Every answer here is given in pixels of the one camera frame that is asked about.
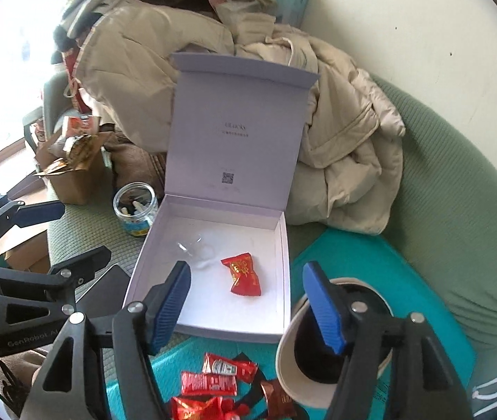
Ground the red and white snack bag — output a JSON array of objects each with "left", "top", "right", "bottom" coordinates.
[{"left": 62, "top": 114, "right": 103, "bottom": 137}]

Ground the red paper bag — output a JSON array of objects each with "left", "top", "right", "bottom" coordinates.
[{"left": 62, "top": 48, "right": 96, "bottom": 114}]

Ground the small cardboard box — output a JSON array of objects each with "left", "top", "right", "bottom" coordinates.
[{"left": 34, "top": 133, "right": 106, "bottom": 205}]

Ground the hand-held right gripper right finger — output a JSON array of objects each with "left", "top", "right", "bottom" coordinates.
[{"left": 302, "top": 261, "right": 463, "bottom": 420}]

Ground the teal bubble mailer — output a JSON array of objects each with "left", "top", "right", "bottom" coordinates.
[{"left": 104, "top": 227, "right": 479, "bottom": 420}]

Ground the white plastic bag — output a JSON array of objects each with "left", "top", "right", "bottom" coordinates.
[{"left": 208, "top": 0, "right": 275, "bottom": 40}]

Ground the flat cardboard box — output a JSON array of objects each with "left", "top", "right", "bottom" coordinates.
[{"left": 0, "top": 223, "right": 52, "bottom": 272}]

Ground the brown fleece cloth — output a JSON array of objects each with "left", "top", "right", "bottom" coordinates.
[{"left": 0, "top": 349, "right": 54, "bottom": 403}]

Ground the lavender gift box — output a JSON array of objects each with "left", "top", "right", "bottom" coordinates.
[{"left": 122, "top": 51, "right": 321, "bottom": 345}]

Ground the light blue tissue pack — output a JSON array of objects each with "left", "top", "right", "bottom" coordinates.
[{"left": 268, "top": 0, "right": 310, "bottom": 25}]

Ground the green sofa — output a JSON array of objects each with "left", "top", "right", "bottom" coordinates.
[{"left": 43, "top": 70, "right": 497, "bottom": 420}]

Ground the brown patterned blanket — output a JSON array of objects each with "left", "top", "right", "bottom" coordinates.
[{"left": 104, "top": 131, "right": 166, "bottom": 204}]

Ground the beige cap with black lining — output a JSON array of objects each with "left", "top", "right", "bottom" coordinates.
[{"left": 276, "top": 276, "right": 396, "bottom": 410}]

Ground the small red plastic ornament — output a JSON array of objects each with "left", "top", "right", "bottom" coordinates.
[{"left": 226, "top": 398, "right": 250, "bottom": 417}]

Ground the brown snack packet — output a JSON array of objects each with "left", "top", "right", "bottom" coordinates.
[{"left": 259, "top": 378, "right": 297, "bottom": 418}]

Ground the beige puffer jacket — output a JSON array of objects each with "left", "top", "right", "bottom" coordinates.
[{"left": 76, "top": 0, "right": 407, "bottom": 235}]

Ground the brown and gold snack bag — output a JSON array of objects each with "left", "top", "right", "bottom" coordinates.
[{"left": 58, "top": 133, "right": 106, "bottom": 171}]

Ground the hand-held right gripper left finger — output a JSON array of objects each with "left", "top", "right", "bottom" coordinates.
[{"left": 30, "top": 261, "right": 192, "bottom": 420}]

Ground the black smartphone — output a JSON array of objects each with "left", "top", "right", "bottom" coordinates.
[{"left": 76, "top": 265, "right": 131, "bottom": 316}]

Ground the clear jar with blue label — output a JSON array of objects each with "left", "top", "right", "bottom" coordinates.
[{"left": 113, "top": 182, "right": 160, "bottom": 238}]

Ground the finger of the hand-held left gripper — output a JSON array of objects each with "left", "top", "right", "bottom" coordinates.
[
  {"left": 0, "top": 245, "right": 113, "bottom": 311},
  {"left": 0, "top": 195, "right": 66, "bottom": 250}
]

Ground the clear plastic piece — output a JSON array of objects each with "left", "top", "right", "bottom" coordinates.
[{"left": 174, "top": 236, "right": 218, "bottom": 272}]

